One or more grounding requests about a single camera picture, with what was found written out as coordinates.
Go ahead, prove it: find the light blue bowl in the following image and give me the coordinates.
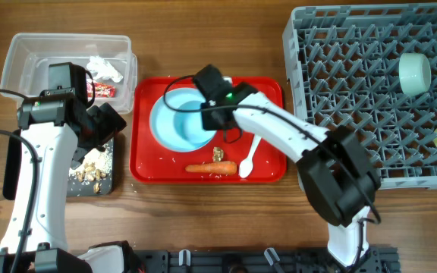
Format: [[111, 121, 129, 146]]
[[173, 101, 216, 152]]

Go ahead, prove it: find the brown food scrap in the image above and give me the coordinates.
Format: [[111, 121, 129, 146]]
[[212, 147, 225, 162]]

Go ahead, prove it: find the red foil wrapper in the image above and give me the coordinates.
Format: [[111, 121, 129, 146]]
[[86, 81, 117, 98]]

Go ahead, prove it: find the light blue plate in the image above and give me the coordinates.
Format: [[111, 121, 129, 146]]
[[149, 87, 205, 152]]

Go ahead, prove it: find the rice and food waste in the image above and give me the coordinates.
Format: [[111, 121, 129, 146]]
[[67, 139, 114, 196]]

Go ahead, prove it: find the orange carrot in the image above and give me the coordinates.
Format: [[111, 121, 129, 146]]
[[185, 161, 237, 175]]

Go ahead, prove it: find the white plastic spoon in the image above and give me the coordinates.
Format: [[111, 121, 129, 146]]
[[238, 135, 262, 178]]

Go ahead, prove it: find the mint green bowl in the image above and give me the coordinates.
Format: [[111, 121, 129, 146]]
[[399, 53, 431, 96]]

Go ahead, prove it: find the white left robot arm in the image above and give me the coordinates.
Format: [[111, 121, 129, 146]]
[[0, 62, 136, 272]]

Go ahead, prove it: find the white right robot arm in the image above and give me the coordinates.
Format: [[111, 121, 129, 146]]
[[191, 64, 381, 269]]

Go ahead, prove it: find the grey dishwasher rack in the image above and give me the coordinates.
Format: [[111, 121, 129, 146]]
[[282, 3, 437, 189]]

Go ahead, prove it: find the red plastic tray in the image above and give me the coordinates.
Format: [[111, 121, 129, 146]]
[[129, 77, 287, 184]]

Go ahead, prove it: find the black tray bin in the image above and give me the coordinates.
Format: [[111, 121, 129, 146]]
[[2, 134, 118, 200]]

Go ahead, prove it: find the crumpled white tissue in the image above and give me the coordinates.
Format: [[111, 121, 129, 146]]
[[86, 56, 124, 83]]

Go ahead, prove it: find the clear plastic bin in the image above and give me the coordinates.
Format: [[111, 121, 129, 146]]
[[0, 33, 138, 114]]

